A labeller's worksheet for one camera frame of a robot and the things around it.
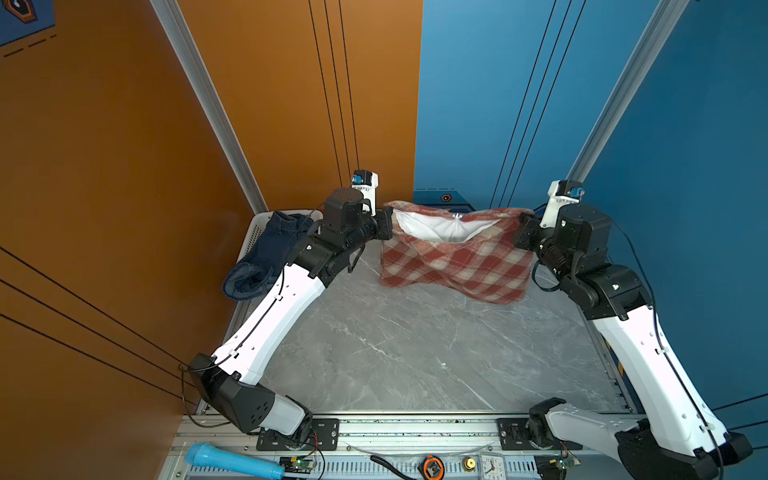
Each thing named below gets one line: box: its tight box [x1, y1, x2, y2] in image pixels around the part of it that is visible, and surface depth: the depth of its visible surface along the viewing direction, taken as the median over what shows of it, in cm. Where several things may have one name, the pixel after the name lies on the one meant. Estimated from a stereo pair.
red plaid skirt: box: [379, 200, 533, 304], surface depth 75 cm
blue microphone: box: [185, 443, 286, 480], surface depth 70 cm
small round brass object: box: [462, 456, 477, 473], surface depth 69 cm
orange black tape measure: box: [417, 455, 445, 480], surface depth 68 cm
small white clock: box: [480, 452, 506, 480], surface depth 69 cm
